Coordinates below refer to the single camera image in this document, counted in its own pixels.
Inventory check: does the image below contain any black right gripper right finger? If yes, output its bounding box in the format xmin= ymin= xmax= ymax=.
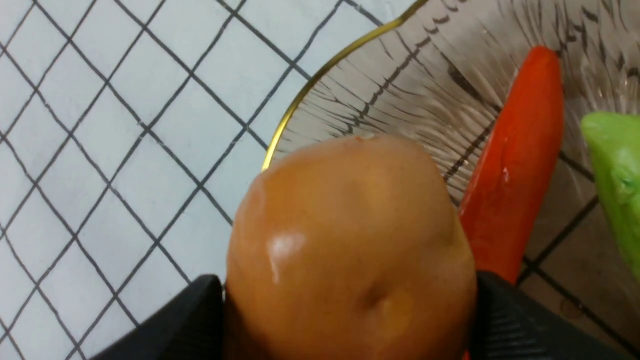
xmin=470 ymin=271 xmax=633 ymax=360

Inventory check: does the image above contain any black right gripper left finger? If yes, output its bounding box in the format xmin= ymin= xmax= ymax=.
xmin=92 ymin=274 xmax=224 ymax=360

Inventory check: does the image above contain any brown potato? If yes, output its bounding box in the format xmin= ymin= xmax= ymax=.
xmin=222 ymin=134 xmax=477 ymax=360

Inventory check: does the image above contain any orange carrot with green leaves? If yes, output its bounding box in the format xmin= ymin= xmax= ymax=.
xmin=458 ymin=46 xmax=564 ymax=284

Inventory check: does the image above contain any green chayote vegetable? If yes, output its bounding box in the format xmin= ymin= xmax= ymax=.
xmin=580 ymin=112 xmax=640 ymax=279

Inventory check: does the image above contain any gold-rimmed glass plate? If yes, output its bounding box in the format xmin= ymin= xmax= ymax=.
xmin=263 ymin=0 xmax=639 ymax=360

